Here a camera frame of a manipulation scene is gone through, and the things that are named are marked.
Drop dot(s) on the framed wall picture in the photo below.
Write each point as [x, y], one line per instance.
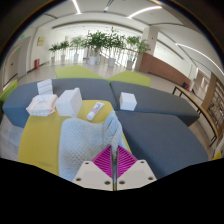
[41, 41]

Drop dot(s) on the ceiling strip lights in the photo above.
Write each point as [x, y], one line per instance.
[76, 6]

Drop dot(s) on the white tube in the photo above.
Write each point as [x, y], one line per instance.
[95, 111]

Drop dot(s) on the lime green ottoman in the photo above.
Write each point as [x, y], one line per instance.
[131, 78]
[76, 71]

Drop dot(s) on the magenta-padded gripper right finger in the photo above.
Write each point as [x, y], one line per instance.
[135, 173]

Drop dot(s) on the small white cube box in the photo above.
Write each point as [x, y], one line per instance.
[128, 101]

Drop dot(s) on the white tissue box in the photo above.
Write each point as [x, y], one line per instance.
[68, 103]

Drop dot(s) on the light blue waffle towel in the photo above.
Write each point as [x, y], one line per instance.
[83, 143]

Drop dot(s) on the group of potted plants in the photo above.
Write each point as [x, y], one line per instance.
[96, 40]

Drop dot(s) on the dark grey ottoman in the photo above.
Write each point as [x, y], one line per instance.
[160, 100]
[166, 143]

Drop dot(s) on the wooden bench black legs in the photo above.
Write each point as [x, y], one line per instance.
[200, 107]

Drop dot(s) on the red fire cabinet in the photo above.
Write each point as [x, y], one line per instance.
[36, 64]

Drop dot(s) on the wooden shelf unit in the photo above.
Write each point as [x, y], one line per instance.
[215, 106]

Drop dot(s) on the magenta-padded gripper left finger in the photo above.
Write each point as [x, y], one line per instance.
[95, 175]

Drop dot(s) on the lime green bench seat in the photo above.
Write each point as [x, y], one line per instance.
[7, 91]

